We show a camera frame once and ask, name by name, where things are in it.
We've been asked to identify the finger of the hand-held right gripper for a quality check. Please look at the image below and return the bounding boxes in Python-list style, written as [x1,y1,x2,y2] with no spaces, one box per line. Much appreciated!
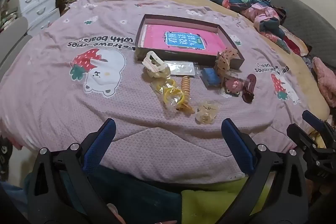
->
[286,123,328,154]
[302,110,333,134]

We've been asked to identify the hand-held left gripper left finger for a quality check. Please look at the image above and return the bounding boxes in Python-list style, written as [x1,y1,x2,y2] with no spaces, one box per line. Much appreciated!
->
[27,118,117,224]

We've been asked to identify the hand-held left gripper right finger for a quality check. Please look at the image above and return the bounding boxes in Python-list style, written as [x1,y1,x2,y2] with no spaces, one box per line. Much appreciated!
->
[218,119,309,224]

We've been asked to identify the maroon hair clip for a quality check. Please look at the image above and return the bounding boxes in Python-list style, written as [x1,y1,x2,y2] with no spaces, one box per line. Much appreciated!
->
[241,73,257,103]

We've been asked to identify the blue rectangular hair clip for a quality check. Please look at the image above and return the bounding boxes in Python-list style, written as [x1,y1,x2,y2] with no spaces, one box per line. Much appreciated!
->
[201,67,222,88]

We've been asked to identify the yellow spiral hair tie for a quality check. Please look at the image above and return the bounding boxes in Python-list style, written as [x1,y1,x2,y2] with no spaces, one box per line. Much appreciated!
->
[175,76,195,113]

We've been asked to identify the yellow hair rings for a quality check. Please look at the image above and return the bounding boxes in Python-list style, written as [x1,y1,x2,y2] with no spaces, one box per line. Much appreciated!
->
[152,79,186,109]

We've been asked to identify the dotted mesh hair bow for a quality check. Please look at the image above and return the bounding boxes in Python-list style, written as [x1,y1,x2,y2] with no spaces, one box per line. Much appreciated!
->
[215,49,241,81]

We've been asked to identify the white hair claw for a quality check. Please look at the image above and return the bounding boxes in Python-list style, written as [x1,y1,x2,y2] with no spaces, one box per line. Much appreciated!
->
[142,51,171,80]

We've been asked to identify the white earring card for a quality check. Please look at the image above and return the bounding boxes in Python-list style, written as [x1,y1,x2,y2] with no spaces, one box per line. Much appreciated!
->
[164,61,196,77]

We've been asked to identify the brown cardboard box tray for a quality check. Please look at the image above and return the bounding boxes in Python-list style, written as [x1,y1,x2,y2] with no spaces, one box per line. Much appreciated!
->
[135,14,245,71]

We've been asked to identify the pink printed blanket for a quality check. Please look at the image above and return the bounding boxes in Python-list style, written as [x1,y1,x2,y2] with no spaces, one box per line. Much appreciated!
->
[0,0,315,185]

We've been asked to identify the pink fluffy cloth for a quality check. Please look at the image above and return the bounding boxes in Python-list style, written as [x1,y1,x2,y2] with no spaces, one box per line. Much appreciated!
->
[312,56,336,108]

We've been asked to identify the green clothing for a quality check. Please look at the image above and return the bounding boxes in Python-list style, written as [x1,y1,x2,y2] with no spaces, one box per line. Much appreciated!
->
[181,179,264,218]

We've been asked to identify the blue trousers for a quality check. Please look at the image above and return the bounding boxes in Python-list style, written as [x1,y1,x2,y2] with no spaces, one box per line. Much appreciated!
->
[24,168,184,224]

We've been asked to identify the red cloth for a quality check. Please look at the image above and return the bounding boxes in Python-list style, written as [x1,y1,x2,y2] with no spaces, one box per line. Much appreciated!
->
[282,30,309,57]

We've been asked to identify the grey padded headboard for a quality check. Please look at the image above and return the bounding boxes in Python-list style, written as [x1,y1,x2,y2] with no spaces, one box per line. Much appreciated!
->
[259,0,336,70]

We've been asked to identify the pink patterned garment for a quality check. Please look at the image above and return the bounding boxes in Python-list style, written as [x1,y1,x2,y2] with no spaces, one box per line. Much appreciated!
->
[240,2,289,41]

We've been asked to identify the pink book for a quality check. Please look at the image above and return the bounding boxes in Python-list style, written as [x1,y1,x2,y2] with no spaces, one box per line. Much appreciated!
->
[137,24,231,54]

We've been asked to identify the white drawer unit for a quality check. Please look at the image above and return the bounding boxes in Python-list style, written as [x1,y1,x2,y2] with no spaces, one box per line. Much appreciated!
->
[17,0,61,36]

